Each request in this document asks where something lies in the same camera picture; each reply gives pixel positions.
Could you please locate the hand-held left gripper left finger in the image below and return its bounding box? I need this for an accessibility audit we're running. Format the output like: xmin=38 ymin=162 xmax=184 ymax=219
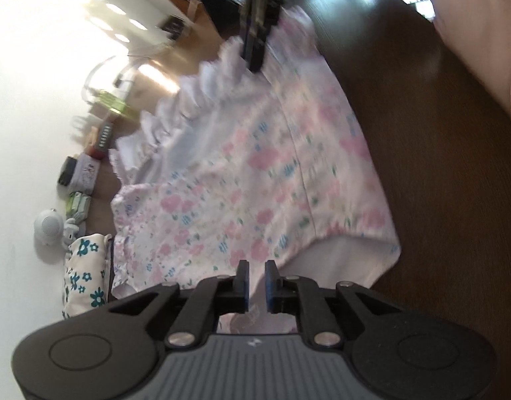
xmin=107 ymin=259 xmax=250 ymax=348

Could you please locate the person's pale pink clothing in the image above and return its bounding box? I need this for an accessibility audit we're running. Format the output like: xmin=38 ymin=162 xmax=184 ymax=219
xmin=418 ymin=0 xmax=511 ymax=134

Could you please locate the pink floral ruffled garment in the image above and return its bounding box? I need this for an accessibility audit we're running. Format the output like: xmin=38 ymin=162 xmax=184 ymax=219
xmin=109 ymin=6 xmax=403 ymax=336

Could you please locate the charging cable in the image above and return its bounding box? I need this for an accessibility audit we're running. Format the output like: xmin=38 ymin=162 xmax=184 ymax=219
xmin=82 ymin=53 xmax=132 ymax=105

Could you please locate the green and white packet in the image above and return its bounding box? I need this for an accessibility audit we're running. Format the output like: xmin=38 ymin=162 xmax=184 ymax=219
xmin=64 ymin=191 xmax=92 ymax=221

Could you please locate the small black case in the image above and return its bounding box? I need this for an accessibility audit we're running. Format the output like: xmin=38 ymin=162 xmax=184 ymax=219
xmin=161 ymin=14 xmax=186 ymax=36

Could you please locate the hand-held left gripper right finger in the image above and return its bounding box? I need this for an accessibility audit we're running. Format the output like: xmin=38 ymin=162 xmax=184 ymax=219
xmin=265 ymin=259 xmax=402 ymax=348

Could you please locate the white robot speaker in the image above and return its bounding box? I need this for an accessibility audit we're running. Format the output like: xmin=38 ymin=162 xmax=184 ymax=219
xmin=34 ymin=208 xmax=79 ymax=255

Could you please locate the green charger plug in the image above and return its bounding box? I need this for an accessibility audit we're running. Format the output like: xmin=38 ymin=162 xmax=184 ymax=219
xmin=93 ymin=87 xmax=133 ymax=120

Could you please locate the small black box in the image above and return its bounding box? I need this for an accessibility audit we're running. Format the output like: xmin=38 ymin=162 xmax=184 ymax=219
xmin=57 ymin=156 xmax=77 ymax=187

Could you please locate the dark red box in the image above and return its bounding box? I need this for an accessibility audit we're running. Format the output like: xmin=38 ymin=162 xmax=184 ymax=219
xmin=86 ymin=121 xmax=115 ymax=159

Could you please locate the white printed tin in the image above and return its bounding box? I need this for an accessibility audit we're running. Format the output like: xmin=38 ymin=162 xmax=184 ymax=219
xmin=69 ymin=154 xmax=100 ymax=194

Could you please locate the folded white floral garment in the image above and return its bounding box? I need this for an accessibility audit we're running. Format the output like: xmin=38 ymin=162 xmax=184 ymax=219
xmin=61 ymin=233 xmax=114 ymax=320

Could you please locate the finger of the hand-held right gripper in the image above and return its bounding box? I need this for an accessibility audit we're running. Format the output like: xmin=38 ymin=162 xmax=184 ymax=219
xmin=239 ymin=0 xmax=289 ymax=74

